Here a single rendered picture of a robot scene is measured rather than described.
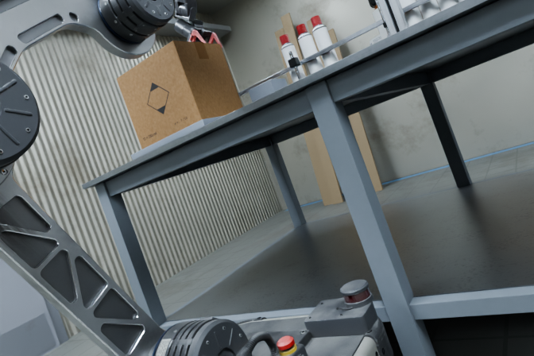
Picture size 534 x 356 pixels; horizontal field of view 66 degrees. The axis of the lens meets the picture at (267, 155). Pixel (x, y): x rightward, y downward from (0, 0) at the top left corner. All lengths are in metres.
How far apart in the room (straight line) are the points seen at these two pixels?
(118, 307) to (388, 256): 0.62
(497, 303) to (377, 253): 0.27
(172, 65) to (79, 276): 0.72
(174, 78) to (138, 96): 0.18
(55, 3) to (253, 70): 4.34
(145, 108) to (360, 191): 0.78
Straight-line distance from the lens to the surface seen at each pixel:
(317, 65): 1.50
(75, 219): 3.43
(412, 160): 4.61
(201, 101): 1.32
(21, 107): 0.72
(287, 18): 4.81
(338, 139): 1.03
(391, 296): 1.12
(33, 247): 0.87
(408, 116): 4.55
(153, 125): 1.43
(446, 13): 0.93
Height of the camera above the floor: 0.67
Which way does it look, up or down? 1 degrees up
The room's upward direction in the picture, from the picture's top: 20 degrees counter-clockwise
